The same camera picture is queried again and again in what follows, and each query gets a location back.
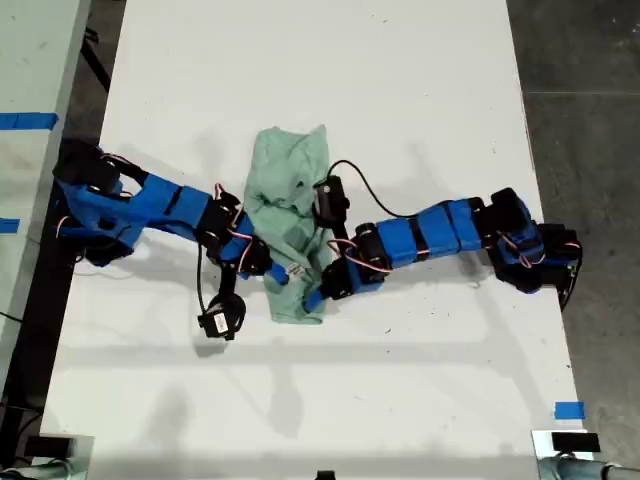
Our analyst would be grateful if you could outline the pale green T-shirt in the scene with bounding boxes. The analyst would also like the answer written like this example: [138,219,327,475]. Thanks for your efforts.
[243,124,334,326]

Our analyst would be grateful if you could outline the black metal strut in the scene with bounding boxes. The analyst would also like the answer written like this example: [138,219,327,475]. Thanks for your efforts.
[82,27,112,94]

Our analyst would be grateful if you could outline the blue tape square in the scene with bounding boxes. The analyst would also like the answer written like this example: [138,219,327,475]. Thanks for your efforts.
[554,401,586,421]

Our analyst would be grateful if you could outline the long blue tape strip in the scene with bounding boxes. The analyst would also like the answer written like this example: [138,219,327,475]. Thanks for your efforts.
[0,112,60,132]

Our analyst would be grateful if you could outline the small black box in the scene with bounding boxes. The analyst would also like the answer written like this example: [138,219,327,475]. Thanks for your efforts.
[551,432,601,454]
[24,435,76,457]

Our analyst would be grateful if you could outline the pale side table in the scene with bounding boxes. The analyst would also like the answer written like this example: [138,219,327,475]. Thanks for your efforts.
[0,0,94,386]

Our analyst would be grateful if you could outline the black camera stalk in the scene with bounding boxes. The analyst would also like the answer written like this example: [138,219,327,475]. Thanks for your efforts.
[330,222,357,254]
[219,259,239,301]

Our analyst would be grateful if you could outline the black camera cable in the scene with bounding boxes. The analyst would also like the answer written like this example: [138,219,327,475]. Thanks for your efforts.
[196,244,207,316]
[327,159,426,219]

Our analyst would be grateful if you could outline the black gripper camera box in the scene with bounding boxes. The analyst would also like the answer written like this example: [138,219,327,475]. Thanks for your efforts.
[196,292,248,342]
[312,174,351,230]

